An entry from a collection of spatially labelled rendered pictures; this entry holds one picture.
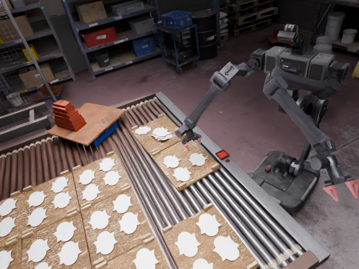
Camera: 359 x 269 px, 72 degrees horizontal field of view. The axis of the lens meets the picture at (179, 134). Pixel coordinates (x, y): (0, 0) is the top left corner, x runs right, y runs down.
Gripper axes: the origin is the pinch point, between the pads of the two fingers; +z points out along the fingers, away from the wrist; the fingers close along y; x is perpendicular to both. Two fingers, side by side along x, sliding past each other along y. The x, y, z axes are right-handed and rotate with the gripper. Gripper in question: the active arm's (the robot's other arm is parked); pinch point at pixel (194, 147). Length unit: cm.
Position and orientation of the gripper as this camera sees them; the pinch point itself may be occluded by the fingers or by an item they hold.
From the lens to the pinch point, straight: 181.2
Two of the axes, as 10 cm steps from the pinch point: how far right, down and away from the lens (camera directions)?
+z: 2.9, 8.3, 4.8
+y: -8.5, 4.6, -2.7
